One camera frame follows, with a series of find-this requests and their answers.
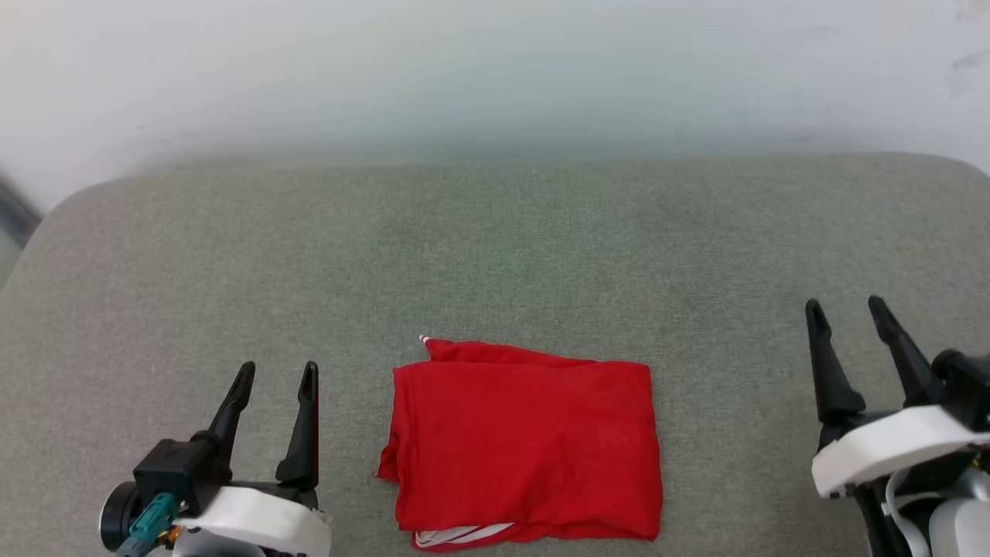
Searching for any teal plug with black cable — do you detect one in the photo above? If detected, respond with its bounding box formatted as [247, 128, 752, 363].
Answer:
[114, 492, 181, 557]

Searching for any dark grey skirting strip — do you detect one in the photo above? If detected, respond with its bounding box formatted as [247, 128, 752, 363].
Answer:
[0, 173, 42, 250]

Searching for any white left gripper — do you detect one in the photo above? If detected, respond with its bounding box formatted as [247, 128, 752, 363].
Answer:
[172, 361, 334, 557]

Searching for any red shirt with white sleeves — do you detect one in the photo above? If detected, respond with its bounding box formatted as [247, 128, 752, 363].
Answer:
[377, 335, 664, 552]

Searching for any grey fabric sofa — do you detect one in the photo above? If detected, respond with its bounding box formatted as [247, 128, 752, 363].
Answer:
[0, 153, 990, 557]

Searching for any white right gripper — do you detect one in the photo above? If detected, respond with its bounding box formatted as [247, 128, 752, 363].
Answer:
[804, 294, 990, 557]

